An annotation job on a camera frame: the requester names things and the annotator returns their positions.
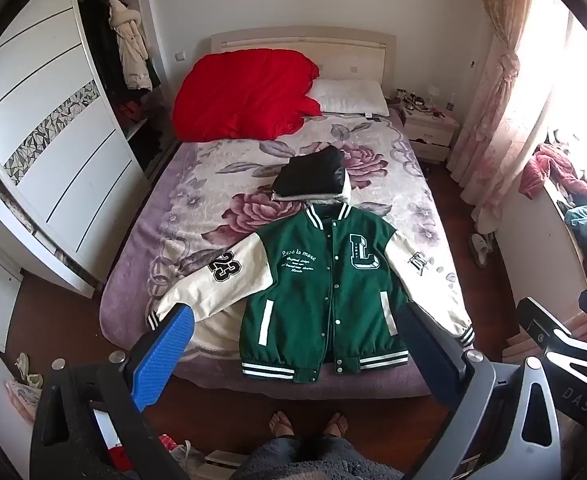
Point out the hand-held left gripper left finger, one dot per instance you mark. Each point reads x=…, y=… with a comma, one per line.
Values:
x=166, y=355

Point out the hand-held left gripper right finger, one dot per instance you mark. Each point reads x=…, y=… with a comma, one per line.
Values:
x=426, y=355

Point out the green varsity jacket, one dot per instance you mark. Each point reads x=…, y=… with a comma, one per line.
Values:
x=323, y=300

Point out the dark clothes pile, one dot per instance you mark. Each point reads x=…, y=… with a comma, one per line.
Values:
x=148, y=145

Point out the red clothes on shelf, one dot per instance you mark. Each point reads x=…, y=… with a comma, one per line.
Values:
x=131, y=110

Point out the black hanging clothes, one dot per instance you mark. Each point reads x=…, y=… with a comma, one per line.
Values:
x=98, y=50

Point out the white slipper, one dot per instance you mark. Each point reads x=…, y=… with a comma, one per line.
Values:
x=481, y=250

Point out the person's right foot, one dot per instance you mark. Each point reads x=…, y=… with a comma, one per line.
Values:
x=336, y=425

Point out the person's foot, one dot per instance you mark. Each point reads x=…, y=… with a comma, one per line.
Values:
x=336, y=425
x=282, y=425

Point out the person's left foot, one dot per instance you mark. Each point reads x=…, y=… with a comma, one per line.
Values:
x=282, y=425

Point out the beige sandal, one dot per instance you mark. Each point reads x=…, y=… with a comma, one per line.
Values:
x=28, y=372

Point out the pink clothing heap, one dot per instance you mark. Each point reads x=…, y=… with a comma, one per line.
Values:
x=548, y=170

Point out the person's grey fleece clothing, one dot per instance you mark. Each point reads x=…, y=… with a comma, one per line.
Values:
x=313, y=460

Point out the pink floral curtain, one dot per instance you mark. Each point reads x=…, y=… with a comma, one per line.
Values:
x=503, y=110

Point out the black folded garment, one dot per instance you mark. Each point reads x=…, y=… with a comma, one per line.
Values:
x=308, y=175

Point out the cream nightstand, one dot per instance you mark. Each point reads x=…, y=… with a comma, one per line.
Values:
x=431, y=130

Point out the clutter of small bottles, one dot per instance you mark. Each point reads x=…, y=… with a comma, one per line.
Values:
x=423, y=102

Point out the white sliding door wardrobe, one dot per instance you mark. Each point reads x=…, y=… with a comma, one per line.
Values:
x=63, y=110

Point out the red blanket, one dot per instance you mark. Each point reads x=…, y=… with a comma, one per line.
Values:
x=243, y=95

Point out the white pillow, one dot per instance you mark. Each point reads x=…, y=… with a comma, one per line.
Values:
x=348, y=95

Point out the beige hanging coat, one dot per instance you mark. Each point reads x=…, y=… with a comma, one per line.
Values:
x=131, y=50

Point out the cream wooden bed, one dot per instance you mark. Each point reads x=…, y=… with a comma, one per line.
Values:
x=323, y=42

